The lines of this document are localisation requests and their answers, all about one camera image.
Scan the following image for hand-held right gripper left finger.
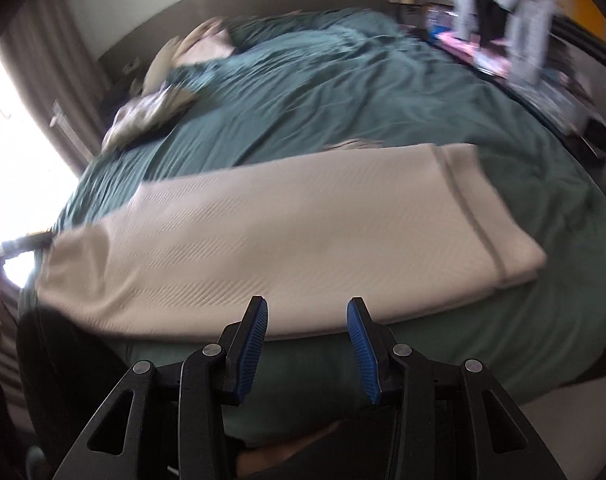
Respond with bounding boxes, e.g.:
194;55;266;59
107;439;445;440
53;296;270;480

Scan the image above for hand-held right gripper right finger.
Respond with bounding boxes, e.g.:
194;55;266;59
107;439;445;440
347;296;566;480

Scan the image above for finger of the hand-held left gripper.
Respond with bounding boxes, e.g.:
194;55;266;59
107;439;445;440
0;230;56;261

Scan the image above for cream textured pants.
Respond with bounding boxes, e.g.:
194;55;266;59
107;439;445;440
37;142;548;338

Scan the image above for person's black trouser legs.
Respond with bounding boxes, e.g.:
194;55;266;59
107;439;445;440
13;305;398;480

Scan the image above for folded cream garment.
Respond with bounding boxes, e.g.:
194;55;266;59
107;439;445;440
101;85;196;153

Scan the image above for white duck plush toy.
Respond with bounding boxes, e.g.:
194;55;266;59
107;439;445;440
143;35;194;96

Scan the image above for bed with teal duvet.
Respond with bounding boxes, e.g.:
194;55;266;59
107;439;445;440
20;7;606;406

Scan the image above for pale pink blanket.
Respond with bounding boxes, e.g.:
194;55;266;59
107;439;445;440
175;16;236;66

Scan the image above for pink patterned cloth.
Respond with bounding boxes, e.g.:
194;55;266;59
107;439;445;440
433;30;508;76

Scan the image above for black metal rack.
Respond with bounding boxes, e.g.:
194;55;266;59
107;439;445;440
390;0;606;186

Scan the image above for black garment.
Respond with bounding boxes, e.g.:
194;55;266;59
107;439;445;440
475;0;514;43

